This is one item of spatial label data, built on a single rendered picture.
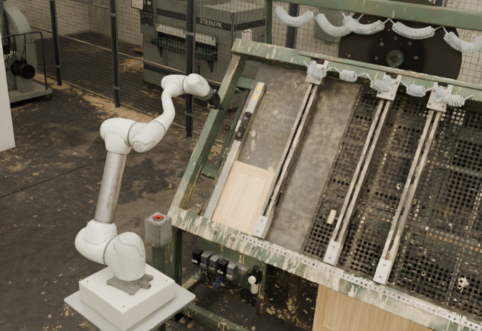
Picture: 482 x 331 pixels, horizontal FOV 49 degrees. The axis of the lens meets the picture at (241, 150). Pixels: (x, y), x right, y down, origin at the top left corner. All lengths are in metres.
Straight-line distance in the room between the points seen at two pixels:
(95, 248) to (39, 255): 1.91
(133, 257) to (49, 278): 1.77
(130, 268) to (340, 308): 1.34
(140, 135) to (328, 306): 1.60
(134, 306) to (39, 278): 1.81
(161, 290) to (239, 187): 0.85
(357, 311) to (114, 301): 1.44
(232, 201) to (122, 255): 0.88
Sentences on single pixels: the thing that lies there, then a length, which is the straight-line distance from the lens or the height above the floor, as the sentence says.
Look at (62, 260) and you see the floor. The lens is 4.64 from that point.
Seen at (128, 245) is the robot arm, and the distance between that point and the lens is 2.76.
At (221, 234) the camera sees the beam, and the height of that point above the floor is 0.87.
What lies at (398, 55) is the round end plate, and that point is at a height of 1.87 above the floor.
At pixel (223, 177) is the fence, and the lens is 3.38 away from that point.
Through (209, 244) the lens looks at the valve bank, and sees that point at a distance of 3.34.
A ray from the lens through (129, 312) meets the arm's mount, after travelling 2.79.
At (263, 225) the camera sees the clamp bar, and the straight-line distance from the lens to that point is 3.17.
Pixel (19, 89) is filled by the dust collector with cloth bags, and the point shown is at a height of 0.20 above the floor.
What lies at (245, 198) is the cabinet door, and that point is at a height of 1.04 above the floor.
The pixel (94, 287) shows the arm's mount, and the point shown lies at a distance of 2.93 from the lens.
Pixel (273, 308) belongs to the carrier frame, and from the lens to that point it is 3.71.
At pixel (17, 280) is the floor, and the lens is 4.52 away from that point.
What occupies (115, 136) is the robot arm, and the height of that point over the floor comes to 1.58.
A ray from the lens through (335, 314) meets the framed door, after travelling 3.48.
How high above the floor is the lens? 2.68
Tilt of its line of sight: 24 degrees down
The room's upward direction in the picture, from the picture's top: 3 degrees clockwise
